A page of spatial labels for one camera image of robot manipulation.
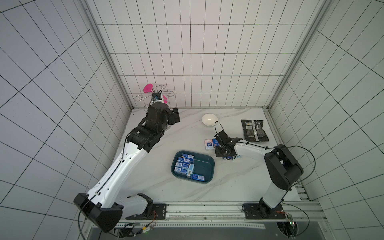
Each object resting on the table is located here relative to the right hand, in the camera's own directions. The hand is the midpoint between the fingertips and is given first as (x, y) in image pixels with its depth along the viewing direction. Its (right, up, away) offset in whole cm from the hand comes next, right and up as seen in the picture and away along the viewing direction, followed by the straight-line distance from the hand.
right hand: (214, 152), depth 94 cm
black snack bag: (+29, +13, +9) cm, 33 cm away
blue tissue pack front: (-11, -10, -15) cm, 21 cm away
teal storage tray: (-7, -6, -7) cm, 12 cm away
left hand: (-27, +24, -23) cm, 43 cm away
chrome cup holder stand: (-36, +41, 0) cm, 55 cm away
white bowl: (-2, +22, +13) cm, 26 cm away
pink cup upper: (-42, +41, -2) cm, 59 cm away
